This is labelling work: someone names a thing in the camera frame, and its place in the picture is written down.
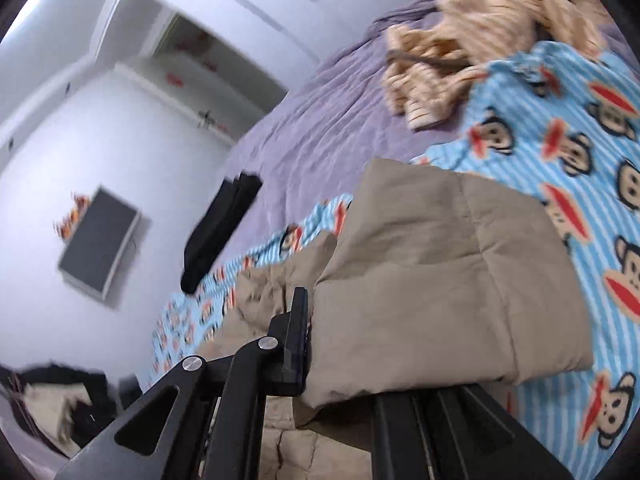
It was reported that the beige puffer jacket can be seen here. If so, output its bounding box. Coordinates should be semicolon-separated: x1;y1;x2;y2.
203;159;593;479

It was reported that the black folded garment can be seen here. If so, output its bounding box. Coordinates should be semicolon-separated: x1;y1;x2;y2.
180;172;262;295

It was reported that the purple bed cover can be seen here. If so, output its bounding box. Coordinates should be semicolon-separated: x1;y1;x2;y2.
217;0;461;263

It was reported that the blue monkey print blanket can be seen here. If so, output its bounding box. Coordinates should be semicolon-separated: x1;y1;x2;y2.
149;41;639;479

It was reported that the white wardrobe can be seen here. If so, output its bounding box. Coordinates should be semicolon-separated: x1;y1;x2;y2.
96;0;411;145

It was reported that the striped beige garment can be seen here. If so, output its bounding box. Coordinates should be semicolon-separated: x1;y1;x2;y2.
383;0;613;131

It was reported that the wall mounted monitor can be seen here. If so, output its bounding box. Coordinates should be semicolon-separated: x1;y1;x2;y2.
58;186;141;302

